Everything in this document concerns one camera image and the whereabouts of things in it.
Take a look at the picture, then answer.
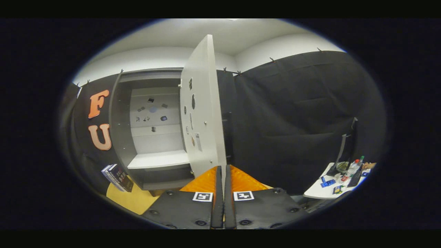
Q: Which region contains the black door handle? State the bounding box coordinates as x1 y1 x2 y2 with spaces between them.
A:
222 112 234 162

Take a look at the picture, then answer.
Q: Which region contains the stack of dark books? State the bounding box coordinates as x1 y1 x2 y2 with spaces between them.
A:
101 164 134 192

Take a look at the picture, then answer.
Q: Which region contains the white cabinet shelf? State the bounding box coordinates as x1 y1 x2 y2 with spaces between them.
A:
127 150 190 169

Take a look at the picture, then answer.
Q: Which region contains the black keyboard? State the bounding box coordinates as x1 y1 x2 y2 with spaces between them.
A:
347 167 364 187

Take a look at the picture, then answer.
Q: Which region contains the grey cabinet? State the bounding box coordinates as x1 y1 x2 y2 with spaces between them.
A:
109 68 195 191

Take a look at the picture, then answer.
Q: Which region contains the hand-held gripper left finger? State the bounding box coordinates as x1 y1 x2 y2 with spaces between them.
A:
141 165 224 229

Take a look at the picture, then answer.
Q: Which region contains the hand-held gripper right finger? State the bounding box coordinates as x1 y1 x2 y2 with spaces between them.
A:
224 165 309 229

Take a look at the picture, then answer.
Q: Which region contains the black backdrop cloth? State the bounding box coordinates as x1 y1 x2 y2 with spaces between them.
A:
59 48 388 197

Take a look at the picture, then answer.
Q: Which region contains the clear plastic bottle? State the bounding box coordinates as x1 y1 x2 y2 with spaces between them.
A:
346 159 360 176

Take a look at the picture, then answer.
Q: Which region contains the white side table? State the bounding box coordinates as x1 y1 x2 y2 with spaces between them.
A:
303 162 372 200

